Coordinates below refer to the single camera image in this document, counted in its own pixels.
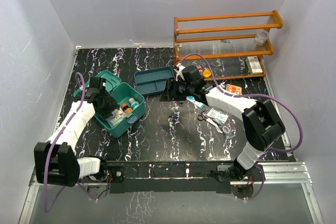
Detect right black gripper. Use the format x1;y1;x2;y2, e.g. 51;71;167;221
160;78;194;102

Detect clear bag of bandages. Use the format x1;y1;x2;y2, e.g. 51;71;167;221
106;109;126;128

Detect brown medicine bottle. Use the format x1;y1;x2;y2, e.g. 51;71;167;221
121;103;133;115

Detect clear plastic packet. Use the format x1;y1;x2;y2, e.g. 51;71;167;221
205;107;229;125

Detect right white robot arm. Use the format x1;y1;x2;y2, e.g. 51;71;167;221
160;64;285;180

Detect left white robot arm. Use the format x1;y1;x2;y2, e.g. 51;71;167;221
34;77;119;187

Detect teal white medicine sachet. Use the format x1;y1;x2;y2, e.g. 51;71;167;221
186;96;205;109

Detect red white medicine box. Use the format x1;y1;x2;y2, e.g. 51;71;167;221
196;65;203;75

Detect white green medicine box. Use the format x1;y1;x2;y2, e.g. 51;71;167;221
246;56;263;75

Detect dark teal divider tray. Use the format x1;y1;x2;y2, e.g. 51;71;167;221
134;66;174;96

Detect green box lid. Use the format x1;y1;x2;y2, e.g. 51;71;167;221
73;70;122;98

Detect yellow orange small object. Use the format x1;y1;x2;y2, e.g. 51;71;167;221
202;69;212;78

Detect orange notepad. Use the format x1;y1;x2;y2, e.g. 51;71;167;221
225;84;242;95

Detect orange wooden shelf rack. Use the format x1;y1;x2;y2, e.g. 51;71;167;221
173;10;284;80

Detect clear plastic cup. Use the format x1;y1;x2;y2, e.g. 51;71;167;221
255;29;269;46

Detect black handled scissors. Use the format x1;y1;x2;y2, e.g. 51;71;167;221
197;113;223;134

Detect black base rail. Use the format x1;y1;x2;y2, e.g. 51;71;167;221
78;159;266;195

